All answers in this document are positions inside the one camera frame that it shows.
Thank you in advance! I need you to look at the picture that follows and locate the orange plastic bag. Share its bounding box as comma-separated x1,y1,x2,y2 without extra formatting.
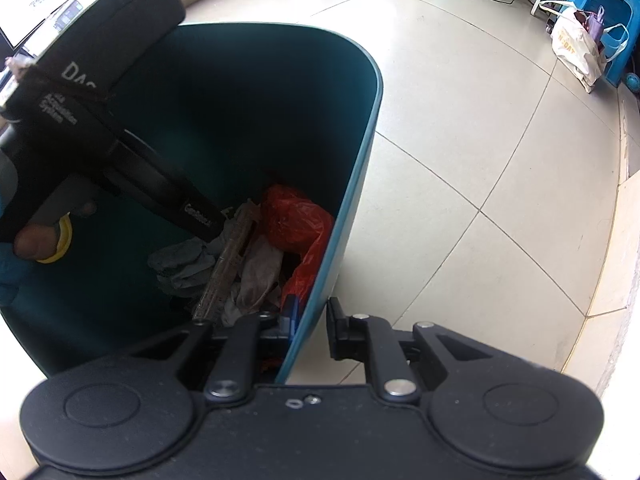
261,184,336,311

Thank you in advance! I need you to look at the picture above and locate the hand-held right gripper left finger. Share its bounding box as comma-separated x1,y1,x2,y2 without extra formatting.
120,295,301,403

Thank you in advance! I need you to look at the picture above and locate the person's left hand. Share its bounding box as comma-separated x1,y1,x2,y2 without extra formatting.
14,202,97,262

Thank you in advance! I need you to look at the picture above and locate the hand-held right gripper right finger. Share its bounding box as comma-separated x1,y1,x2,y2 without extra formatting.
326,296,501,403

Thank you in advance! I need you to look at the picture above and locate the white tissue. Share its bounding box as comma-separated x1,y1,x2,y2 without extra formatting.
220,232,286,328

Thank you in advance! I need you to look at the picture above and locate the teal plastic trash bin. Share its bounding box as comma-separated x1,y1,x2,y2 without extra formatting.
0,22,385,386

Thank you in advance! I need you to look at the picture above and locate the small purple bag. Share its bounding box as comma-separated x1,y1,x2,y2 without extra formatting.
587,7,606,41

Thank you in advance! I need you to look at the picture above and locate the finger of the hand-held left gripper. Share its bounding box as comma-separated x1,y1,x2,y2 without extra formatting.
104,125,237,242

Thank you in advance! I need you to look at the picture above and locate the silver wrapper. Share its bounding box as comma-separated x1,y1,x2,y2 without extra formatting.
146,237,221,303

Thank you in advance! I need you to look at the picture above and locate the cream tote bag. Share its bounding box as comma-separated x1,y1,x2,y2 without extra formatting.
550,7,606,93

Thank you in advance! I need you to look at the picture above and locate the long thin strip wrapper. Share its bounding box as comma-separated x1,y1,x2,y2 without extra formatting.
191,202,262,322

